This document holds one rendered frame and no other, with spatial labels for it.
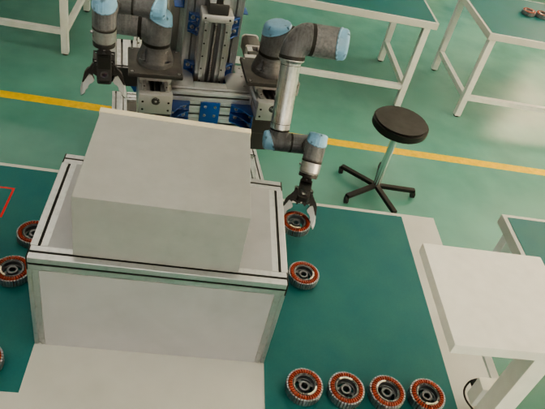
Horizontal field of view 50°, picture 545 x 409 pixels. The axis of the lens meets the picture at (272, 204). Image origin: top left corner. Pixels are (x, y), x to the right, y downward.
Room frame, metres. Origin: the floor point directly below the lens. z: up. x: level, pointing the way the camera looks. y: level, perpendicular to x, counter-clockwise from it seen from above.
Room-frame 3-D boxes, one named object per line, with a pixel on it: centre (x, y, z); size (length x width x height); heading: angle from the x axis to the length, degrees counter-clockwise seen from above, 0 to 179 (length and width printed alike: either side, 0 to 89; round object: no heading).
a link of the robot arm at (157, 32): (2.22, 0.64, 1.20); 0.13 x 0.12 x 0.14; 102
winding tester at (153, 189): (1.24, 0.29, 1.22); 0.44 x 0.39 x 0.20; 101
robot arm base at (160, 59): (2.22, 0.63, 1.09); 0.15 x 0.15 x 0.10
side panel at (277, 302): (1.22, -0.05, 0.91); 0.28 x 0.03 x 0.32; 11
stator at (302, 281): (1.48, -0.17, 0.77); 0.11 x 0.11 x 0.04
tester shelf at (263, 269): (1.24, 0.28, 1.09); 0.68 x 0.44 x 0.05; 101
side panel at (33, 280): (1.10, 0.58, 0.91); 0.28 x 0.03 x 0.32; 11
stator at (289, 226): (1.68, -0.10, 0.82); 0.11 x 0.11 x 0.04
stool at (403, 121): (3.13, -0.64, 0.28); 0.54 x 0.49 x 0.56; 11
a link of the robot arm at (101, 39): (1.70, 0.66, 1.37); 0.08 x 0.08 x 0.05
